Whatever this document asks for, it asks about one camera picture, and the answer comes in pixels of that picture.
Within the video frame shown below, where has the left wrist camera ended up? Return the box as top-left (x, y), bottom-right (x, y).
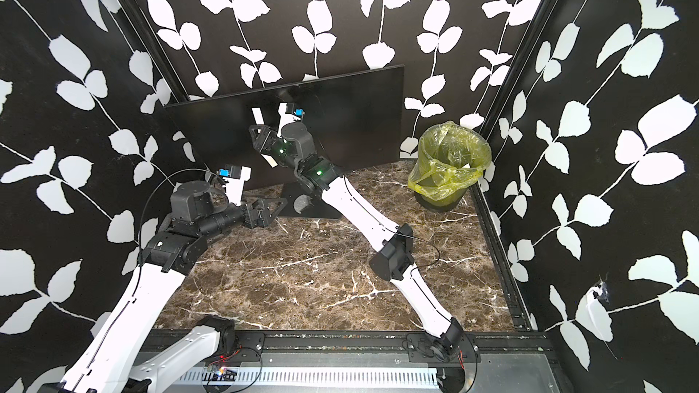
top-left (216, 165), bottom-right (251, 206)

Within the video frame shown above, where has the white ventilated cable duct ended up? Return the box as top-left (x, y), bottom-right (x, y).
top-left (173, 367), bottom-right (439, 390)

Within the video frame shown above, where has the bin with yellow bag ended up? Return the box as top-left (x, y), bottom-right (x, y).
top-left (408, 121), bottom-right (493, 213)

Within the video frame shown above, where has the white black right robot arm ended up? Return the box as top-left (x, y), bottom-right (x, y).
top-left (249, 122), bottom-right (463, 361)

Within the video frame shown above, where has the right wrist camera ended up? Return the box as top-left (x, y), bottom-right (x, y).
top-left (278, 102), bottom-right (304, 136)

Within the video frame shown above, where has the small green circuit board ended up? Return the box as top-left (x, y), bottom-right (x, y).
top-left (202, 366), bottom-right (238, 386)

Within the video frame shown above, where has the black mounting rail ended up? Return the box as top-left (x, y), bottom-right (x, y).
top-left (217, 329), bottom-right (558, 366)

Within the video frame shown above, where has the black computer monitor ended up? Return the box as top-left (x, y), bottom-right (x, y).
top-left (166, 65), bottom-right (404, 189)

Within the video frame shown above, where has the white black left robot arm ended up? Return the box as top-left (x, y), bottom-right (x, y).
top-left (39, 178), bottom-right (287, 392)

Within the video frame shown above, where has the black monitor stand base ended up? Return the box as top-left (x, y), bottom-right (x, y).
top-left (280, 183), bottom-right (342, 219)

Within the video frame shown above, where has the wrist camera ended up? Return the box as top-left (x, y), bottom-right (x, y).
top-left (216, 165), bottom-right (251, 206)
top-left (278, 102), bottom-right (304, 136)

